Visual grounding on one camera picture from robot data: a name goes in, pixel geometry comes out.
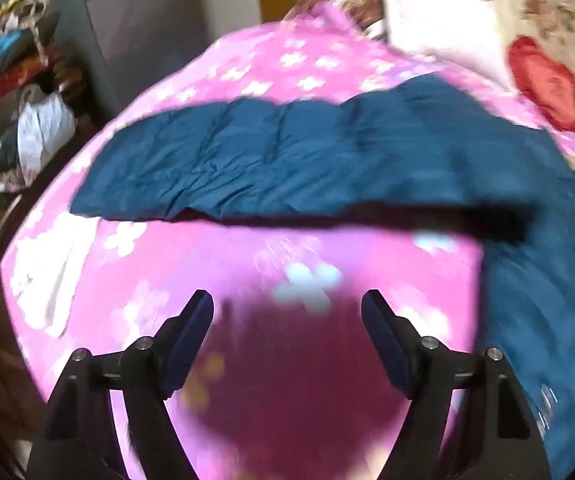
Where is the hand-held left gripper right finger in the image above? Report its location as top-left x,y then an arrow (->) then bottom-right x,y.
361,289 -> 552,480

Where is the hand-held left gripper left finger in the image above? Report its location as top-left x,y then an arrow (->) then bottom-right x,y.
26,289 -> 215,480

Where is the dark blue puffer jacket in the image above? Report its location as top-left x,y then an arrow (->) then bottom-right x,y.
70,72 -> 575,480

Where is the pile of colourful clothes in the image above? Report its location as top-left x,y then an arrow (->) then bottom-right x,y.
0,0 -> 80,211

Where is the pink floral bed cover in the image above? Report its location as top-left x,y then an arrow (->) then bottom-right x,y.
0,2 -> 575,480

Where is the white plastic bag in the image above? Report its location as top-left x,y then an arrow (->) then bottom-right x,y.
16,84 -> 78,173

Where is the red heart-shaped cushion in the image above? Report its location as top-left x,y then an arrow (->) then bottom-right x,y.
509,36 -> 575,132

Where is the white pillow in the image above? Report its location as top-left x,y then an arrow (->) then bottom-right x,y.
367,0 -> 515,88

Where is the cream floral quilt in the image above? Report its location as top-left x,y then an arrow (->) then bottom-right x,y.
330,0 -> 575,151

